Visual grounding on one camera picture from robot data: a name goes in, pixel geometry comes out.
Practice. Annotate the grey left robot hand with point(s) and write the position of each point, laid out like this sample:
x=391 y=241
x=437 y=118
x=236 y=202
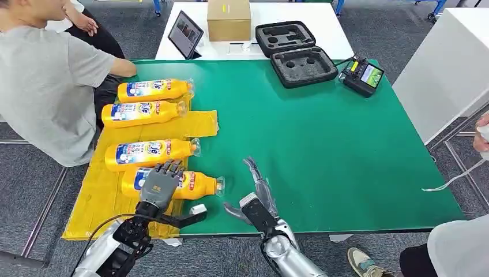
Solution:
x=160 y=187

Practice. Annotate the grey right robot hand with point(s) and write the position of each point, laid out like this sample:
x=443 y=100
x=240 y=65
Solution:
x=263 y=185

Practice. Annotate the orange drink bottle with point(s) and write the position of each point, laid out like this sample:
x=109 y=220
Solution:
x=160 y=91
x=152 y=156
x=198 y=185
x=152 y=114

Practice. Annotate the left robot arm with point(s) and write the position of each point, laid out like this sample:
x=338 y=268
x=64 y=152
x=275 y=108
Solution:
x=99 y=252

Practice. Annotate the yellow plastic sheet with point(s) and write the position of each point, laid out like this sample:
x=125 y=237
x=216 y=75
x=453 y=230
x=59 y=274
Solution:
x=95 y=198

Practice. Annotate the green table mat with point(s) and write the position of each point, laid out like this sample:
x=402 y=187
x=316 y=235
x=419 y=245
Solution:
x=324 y=153

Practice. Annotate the open black foam case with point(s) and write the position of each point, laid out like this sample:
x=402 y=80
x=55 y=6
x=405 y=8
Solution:
x=303 y=69

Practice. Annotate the clear acrylic stand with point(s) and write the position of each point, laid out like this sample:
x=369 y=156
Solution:
x=244 y=47

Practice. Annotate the black remote controller with screen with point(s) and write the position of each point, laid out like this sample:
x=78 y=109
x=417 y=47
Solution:
x=359 y=80

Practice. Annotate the person behind seated person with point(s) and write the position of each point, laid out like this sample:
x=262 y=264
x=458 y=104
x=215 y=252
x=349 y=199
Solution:
x=107 y=49

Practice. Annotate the black tablet on stand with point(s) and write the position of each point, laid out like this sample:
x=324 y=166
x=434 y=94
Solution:
x=185 y=35

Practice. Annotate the white table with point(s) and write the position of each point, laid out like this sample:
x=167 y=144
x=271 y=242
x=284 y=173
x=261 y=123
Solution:
x=324 y=30

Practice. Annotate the brown cardboard box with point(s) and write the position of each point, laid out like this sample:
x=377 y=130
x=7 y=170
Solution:
x=229 y=21

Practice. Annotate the standing person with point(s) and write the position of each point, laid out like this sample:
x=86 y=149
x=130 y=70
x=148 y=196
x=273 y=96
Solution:
x=458 y=252

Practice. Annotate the white desk with metal legs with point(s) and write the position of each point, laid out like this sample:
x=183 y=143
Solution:
x=439 y=57

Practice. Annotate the person's hand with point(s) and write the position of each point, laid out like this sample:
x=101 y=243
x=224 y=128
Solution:
x=480 y=143

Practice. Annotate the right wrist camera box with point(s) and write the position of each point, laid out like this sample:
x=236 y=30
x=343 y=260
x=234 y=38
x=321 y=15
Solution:
x=256 y=214

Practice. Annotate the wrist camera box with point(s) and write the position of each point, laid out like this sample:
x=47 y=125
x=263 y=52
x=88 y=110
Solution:
x=191 y=218
x=256 y=214

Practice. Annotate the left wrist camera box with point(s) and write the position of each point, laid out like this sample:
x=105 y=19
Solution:
x=191 y=218

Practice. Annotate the blue metal frame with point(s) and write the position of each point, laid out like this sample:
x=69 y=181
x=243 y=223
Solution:
x=339 y=7
x=157 y=7

